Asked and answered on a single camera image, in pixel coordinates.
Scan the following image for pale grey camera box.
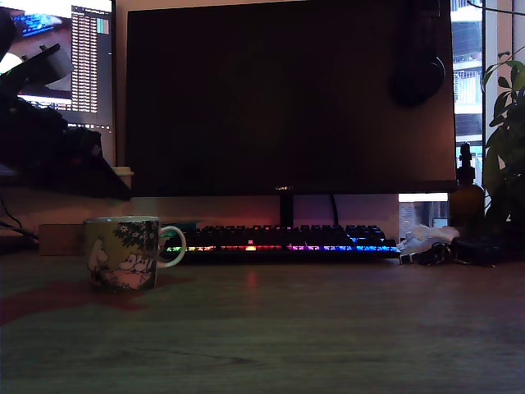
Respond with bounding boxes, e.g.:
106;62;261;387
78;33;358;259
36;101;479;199
14;43;74;89

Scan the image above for large dark computer monitor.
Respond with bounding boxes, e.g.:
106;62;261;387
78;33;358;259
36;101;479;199
124;0;459;229

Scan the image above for lit computer monitor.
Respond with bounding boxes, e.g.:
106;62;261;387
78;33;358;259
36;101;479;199
0;0;119;190

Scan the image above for thick black cable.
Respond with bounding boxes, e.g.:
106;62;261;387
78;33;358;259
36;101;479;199
0;220;41;243

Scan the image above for green leafy plant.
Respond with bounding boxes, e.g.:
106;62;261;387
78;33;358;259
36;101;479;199
482;48;525;231

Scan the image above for thin black cable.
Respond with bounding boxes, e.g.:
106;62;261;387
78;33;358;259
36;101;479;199
0;195;24;231

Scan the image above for brown dropper bottle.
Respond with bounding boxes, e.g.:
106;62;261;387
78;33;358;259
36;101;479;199
449;142;486;237

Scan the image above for green cartoon print mug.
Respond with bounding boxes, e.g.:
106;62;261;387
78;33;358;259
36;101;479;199
83;216;188;295

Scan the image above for wooden block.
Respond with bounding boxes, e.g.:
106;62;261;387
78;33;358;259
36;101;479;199
39;223;87;257

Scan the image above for black headphones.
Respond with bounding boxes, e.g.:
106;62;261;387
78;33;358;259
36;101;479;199
387;0;447;110

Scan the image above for black pouch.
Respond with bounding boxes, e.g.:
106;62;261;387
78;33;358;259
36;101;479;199
450;236;509;268

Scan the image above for backlit rainbow keyboard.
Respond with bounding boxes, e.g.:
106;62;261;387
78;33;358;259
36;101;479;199
162;223;402;263

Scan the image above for crumpled white tissue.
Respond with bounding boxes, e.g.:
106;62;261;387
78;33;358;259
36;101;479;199
395;224;461;255

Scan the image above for black key bunch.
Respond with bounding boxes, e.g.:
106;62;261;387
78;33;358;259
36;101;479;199
399;241;456;267

